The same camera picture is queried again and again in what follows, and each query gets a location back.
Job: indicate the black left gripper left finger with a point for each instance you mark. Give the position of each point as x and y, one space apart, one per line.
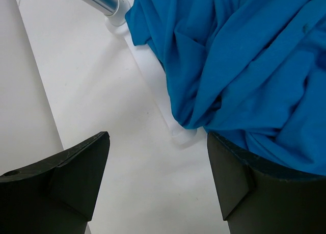
57 194

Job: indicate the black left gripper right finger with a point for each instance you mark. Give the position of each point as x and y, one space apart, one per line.
260 196

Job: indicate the blue t shirt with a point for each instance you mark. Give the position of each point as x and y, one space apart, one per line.
251 70

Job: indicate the metal clothes rack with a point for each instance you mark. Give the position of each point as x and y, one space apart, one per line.
148 64

